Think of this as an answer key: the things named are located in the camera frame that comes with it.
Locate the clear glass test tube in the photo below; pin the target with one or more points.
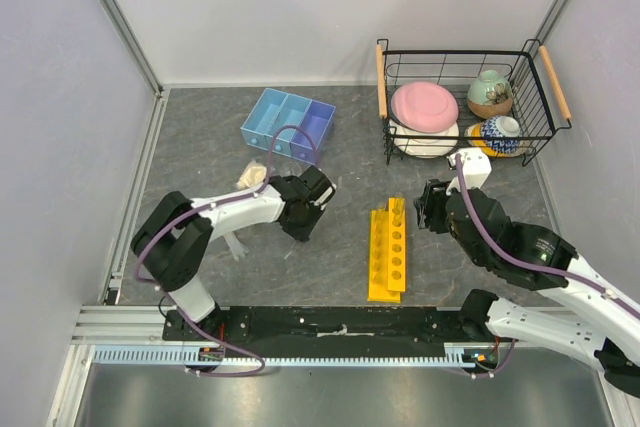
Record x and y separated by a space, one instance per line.
381 211
397 211

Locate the white slotted cable duct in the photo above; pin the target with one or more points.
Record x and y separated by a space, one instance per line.
192 356

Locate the white plate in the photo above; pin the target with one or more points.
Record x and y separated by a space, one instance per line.
415 143

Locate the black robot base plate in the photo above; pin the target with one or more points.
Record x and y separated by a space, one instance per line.
343 331

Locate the clear plastic dropper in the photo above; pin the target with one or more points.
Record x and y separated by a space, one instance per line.
237 248

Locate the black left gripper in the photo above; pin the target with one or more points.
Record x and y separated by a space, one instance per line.
302 234

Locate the blue three-compartment drawer box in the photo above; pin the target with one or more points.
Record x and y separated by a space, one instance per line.
294 126

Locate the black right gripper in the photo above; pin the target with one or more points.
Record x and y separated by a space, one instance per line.
432 196

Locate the blue white patterned bowl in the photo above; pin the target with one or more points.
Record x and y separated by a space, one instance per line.
502 133

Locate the yellow test tube rack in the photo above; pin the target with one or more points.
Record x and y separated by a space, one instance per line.
387 263

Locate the pink plate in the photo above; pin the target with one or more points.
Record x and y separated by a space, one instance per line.
425 107

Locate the black wire basket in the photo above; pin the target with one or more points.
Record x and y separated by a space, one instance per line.
520 84

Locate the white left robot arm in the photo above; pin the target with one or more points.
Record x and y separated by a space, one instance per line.
172 242

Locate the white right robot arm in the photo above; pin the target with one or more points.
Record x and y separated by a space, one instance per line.
532 257

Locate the bag of beige powder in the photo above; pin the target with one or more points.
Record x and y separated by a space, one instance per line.
254 176

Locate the green brown ceramic bowl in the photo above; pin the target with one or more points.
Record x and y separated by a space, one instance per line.
490 95

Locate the clear glass beaker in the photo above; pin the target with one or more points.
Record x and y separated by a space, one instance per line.
292 168

